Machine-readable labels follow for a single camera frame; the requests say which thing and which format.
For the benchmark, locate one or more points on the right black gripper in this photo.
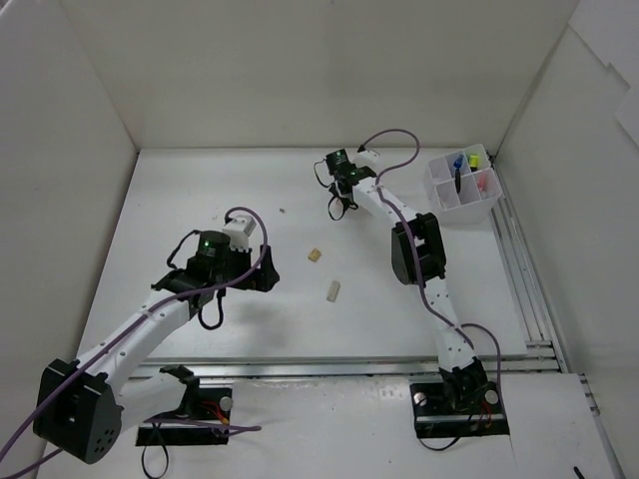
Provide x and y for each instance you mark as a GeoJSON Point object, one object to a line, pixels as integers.
{"type": "Point", "coordinates": [342, 186]}

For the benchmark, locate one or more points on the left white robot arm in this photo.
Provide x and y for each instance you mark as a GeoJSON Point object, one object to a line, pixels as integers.
{"type": "Point", "coordinates": [84, 405]}

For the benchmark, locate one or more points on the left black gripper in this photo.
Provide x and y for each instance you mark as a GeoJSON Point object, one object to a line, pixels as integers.
{"type": "Point", "coordinates": [256, 272]}

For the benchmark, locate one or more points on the white compartment organizer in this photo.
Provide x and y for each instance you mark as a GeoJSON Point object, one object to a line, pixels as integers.
{"type": "Point", "coordinates": [469, 207]}

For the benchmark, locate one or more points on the beige eraser stick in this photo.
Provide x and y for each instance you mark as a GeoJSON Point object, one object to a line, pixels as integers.
{"type": "Point", "coordinates": [333, 291]}

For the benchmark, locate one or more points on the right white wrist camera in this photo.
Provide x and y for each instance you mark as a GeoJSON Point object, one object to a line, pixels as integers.
{"type": "Point", "coordinates": [371, 157]}

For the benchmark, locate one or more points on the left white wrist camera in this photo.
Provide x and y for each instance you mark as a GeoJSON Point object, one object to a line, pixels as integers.
{"type": "Point", "coordinates": [239, 230]}

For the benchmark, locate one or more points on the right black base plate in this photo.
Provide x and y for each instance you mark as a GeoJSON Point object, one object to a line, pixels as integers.
{"type": "Point", "coordinates": [435, 418]}

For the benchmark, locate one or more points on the black handled scissors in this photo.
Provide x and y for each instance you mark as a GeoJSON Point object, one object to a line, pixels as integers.
{"type": "Point", "coordinates": [457, 180]}

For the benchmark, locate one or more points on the aluminium rail right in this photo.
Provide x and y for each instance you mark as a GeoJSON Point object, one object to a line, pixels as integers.
{"type": "Point", "coordinates": [544, 350]}

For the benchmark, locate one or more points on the yellow cap black highlighter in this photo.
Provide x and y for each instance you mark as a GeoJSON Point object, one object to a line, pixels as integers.
{"type": "Point", "coordinates": [473, 161]}

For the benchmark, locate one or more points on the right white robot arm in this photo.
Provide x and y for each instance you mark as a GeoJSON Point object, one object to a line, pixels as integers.
{"type": "Point", "coordinates": [417, 259]}

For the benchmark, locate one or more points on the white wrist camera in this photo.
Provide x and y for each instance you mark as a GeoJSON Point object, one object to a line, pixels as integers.
{"type": "Point", "coordinates": [371, 157]}
{"type": "Point", "coordinates": [239, 230]}

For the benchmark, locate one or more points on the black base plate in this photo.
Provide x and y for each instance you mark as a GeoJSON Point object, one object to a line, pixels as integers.
{"type": "Point", "coordinates": [213, 406]}
{"type": "Point", "coordinates": [435, 418]}

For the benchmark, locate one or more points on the aluminium rail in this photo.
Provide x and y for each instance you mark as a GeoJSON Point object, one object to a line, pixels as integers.
{"type": "Point", "coordinates": [293, 368]}
{"type": "Point", "coordinates": [544, 350]}

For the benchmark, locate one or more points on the clear glue bottle blue cap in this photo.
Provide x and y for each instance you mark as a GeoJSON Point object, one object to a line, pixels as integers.
{"type": "Point", "coordinates": [457, 164]}

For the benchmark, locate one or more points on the small yellow eraser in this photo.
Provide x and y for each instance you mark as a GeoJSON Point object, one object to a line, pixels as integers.
{"type": "Point", "coordinates": [314, 255]}

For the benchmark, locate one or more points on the aluminium rail front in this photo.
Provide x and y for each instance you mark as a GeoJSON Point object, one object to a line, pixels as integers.
{"type": "Point", "coordinates": [293, 368]}

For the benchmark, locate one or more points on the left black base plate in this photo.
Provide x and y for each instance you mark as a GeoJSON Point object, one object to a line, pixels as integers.
{"type": "Point", "coordinates": [213, 406]}

